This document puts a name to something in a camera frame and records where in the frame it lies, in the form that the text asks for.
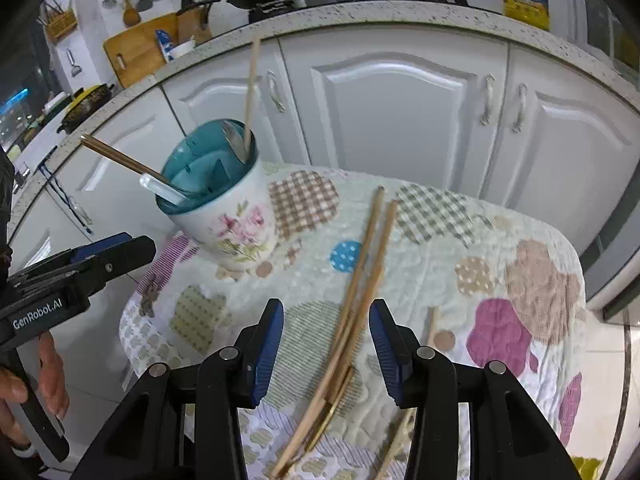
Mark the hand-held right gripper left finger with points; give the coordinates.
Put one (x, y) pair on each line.
(265, 357)

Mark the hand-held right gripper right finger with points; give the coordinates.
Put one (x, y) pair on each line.
(387, 357)

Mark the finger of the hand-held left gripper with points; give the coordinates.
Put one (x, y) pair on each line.
(120, 255)

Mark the wooden chopstick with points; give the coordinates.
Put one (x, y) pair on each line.
(367, 240)
(395, 445)
(431, 325)
(382, 250)
(251, 90)

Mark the white plastic spoon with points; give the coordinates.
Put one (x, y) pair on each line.
(160, 187)

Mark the dark brown chopstick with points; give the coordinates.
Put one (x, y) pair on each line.
(120, 162)
(125, 156)

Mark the floral utensil holder teal insert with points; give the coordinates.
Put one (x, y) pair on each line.
(235, 220)

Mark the silver metal spoon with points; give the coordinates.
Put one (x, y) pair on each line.
(235, 142)

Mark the person's left hand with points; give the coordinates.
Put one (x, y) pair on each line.
(55, 385)

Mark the white cabinet door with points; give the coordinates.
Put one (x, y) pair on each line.
(565, 160)
(100, 195)
(395, 120)
(215, 95)

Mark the quilted patchwork tablecloth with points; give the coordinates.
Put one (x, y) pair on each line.
(450, 240)

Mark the black casserole with yellow lid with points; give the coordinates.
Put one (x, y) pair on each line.
(85, 107)

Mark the hanging metal peeler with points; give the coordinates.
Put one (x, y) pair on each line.
(75, 67)

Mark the wooden cutting board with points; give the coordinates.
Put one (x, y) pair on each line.
(135, 55)

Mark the blue and white packet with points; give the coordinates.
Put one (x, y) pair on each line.
(164, 47)

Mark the yellow cloth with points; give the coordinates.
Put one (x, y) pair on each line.
(595, 470)

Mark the wooden knife block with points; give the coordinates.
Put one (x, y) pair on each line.
(192, 22)

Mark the speckled kitchen countertop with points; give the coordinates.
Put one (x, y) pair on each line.
(400, 22)

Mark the bamboo wall basket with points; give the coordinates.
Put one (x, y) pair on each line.
(60, 25)

